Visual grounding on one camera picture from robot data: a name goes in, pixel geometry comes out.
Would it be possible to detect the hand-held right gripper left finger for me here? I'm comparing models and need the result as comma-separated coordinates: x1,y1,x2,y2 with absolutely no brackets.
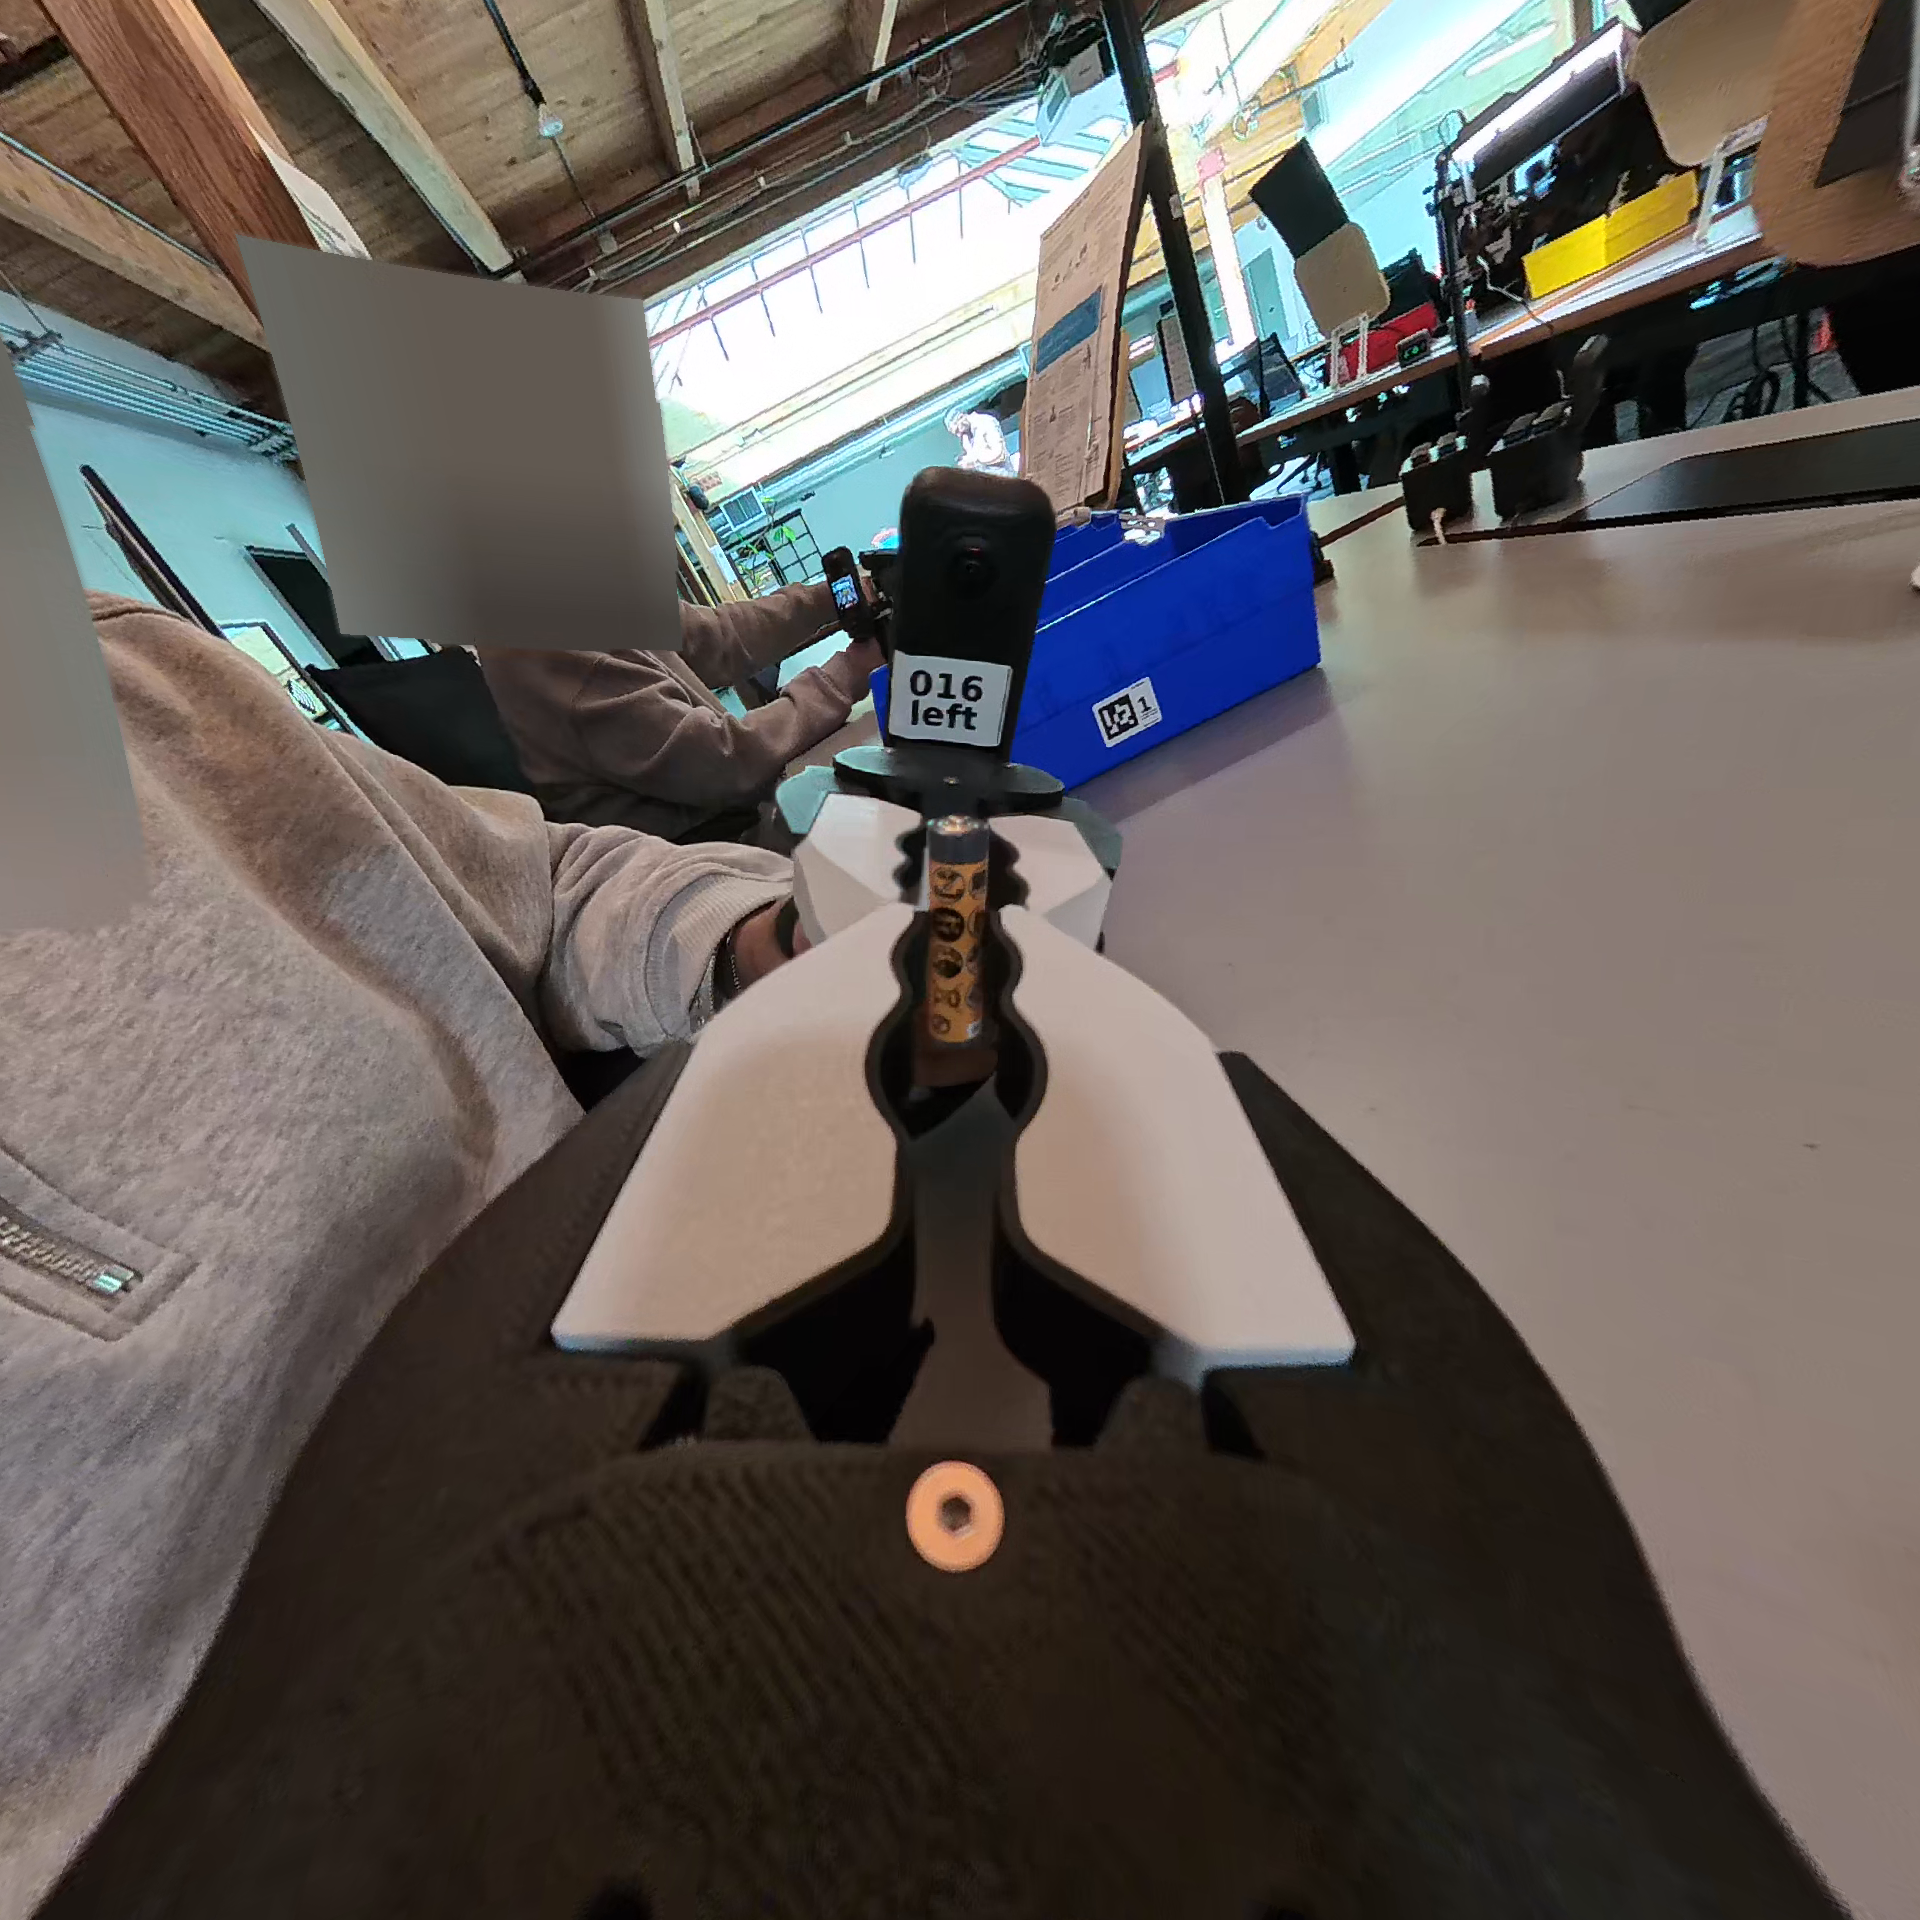
549,902,922,1361

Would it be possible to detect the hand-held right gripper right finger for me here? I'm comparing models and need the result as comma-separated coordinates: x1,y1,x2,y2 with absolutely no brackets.
978,902,1363,1386

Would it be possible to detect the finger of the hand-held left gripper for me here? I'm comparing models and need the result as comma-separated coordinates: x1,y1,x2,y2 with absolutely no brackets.
787,792,923,958
989,808,1118,954

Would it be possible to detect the gold black battery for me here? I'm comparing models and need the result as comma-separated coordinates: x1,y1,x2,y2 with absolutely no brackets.
919,817,1000,1087

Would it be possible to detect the person's left forearm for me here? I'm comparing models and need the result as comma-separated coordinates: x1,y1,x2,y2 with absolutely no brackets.
527,817,808,1059

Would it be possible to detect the blue plastic bin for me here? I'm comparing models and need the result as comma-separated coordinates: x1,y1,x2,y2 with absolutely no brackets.
1001,491,1327,793

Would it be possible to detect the brown cardboard sheet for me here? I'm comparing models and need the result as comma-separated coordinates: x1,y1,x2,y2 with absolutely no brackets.
1021,120,1154,514

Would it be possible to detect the black chair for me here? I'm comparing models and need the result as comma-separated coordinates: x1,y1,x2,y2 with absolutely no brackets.
305,644,538,798

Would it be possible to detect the black charging dock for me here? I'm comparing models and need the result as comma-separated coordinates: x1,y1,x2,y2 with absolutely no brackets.
1487,335,1617,521
1400,432,1481,538

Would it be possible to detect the red plastic bin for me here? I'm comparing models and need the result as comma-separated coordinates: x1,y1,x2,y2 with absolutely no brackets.
1334,299,1446,390

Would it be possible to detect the cardboard black panel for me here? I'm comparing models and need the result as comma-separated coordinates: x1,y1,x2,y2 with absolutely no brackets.
1249,138,1393,361
1751,0,1920,273
1627,0,1773,169

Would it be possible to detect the small yellow tray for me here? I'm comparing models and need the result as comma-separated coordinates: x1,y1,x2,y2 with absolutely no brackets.
1522,169,1705,303

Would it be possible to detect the black metal post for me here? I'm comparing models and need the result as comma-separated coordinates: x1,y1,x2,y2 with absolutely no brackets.
1102,0,1250,506

